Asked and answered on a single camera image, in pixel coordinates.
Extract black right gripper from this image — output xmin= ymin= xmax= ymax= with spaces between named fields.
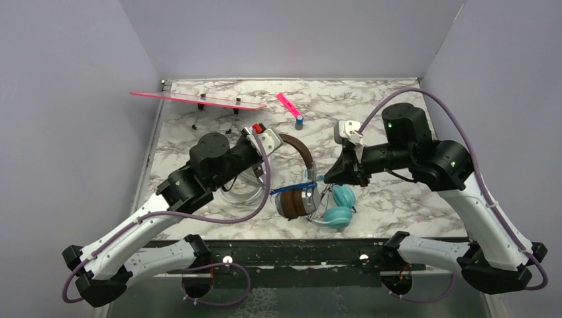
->
xmin=324 ymin=142 xmax=414 ymax=187

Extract white grey over-ear headphones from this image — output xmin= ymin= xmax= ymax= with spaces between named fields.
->
xmin=217 ymin=169 xmax=267 ymax=205

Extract teal cat-ear headphones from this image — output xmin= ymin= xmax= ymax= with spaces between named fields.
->
xmin=306 ymin=185 xmax=357 ymax=231

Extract blue wired earbuds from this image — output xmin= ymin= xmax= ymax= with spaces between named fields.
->
xmin=267 ymin=170 xmax=325 ymax=196

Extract brown over-ear headphones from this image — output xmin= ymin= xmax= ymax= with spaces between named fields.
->
xmin=270 ymin=133 xmax=321 ymax=220

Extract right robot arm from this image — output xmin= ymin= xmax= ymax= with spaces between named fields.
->
xmin=325 ymin=103 xmax=547 ymax=294

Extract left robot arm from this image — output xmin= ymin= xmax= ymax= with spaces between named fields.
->
xmin=61 ymin=128 xmax=283 ymax=307

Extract blue grey stamp cylinder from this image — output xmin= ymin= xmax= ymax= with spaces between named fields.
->
xmin=294 ymin=115 xmax=304 ymax=131

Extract pink highlighter marker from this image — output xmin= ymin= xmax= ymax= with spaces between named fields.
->
xmin=276 ymin=93 xmax=302 ymax=118

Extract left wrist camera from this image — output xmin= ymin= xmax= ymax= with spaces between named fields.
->
xmin=241 ymin=123 xmax=284 ymax=156

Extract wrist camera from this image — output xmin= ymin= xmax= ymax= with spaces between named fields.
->
xmin=241 ymin=123 xmax=284 ymax=156
xmin=333 ymin=120 xmax=365 ymax=162

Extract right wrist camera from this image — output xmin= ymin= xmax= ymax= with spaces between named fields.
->
xmin=333 ymin=120 xmax=365 ymax=162

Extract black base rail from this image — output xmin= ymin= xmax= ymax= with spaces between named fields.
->
xmin=166 ymin=237 xmax=427 ymax=291

